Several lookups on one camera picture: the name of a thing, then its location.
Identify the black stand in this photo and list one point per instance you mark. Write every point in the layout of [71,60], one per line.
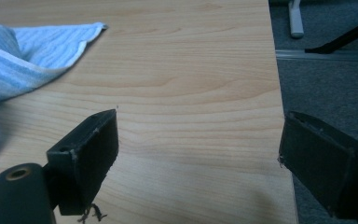
[338,42]

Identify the white desk frame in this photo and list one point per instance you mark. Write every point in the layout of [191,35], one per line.
[296,21]

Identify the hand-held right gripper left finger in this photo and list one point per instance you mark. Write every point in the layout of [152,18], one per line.
[84,155]

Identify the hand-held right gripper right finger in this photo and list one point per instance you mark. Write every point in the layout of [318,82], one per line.
[326,168]

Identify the blue striped towel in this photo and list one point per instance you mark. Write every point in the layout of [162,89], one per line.
[18,62]

